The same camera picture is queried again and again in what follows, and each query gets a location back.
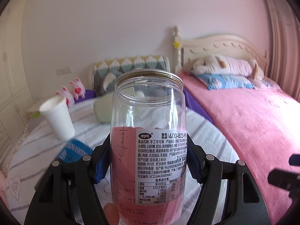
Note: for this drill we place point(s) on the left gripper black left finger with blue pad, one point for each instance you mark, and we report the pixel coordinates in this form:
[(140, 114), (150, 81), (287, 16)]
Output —
[(51, 203)]

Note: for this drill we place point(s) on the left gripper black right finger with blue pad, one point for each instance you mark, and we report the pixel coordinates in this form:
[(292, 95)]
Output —
[(232, 182)]

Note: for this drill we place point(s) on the clear plastic jar pink label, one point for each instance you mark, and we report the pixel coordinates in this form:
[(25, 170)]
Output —
[(148, 140)]

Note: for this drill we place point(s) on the white paper cup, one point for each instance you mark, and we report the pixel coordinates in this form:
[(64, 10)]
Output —
[(56, 114)]

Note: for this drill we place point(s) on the blue package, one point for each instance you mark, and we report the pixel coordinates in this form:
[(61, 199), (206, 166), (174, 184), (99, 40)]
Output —
[(73, 151)]

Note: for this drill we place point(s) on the white striped bed sheet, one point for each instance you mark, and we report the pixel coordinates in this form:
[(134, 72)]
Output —
[(40, 148)]

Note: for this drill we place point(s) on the black gripper at right edge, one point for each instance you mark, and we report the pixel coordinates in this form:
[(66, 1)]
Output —
[(288, 181)]

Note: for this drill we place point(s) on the pink fleece blanket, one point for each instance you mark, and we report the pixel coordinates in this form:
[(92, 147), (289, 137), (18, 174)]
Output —
[(263, 128)]

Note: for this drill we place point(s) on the pink bunny plush left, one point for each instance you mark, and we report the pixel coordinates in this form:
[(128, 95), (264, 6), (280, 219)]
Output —
[(68, 96)]

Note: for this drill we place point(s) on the pink bunny plush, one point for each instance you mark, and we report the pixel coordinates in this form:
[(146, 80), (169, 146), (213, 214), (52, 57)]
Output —
[(78, 91), (68, 96)]

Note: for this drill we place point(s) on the pale green pillow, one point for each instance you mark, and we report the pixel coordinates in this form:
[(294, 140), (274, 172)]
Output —
[(103, 108)]

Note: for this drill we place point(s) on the pink bunny plush right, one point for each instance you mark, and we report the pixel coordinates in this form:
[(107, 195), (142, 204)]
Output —
[(78, 91)]

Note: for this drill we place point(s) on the cream wardrobe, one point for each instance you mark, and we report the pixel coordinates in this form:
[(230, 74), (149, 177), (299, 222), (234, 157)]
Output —
[(15, 95)]

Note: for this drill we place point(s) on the blue patterned pillow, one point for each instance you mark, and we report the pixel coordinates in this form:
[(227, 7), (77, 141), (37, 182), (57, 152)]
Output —
[(215, 82)]

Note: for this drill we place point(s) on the knitted triangle pattern cushion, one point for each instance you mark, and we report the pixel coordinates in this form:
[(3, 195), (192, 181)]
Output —
[(104, 73)]

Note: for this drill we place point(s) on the plush dog pillow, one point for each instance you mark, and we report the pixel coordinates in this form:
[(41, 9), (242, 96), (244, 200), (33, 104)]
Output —
[(223, 65)]

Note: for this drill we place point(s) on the cream wooden headboard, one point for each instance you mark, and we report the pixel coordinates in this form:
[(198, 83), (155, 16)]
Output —
[(187, 51)]

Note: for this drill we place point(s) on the pink curtain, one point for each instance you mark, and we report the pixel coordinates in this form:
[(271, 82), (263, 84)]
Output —
[(285, 59)]

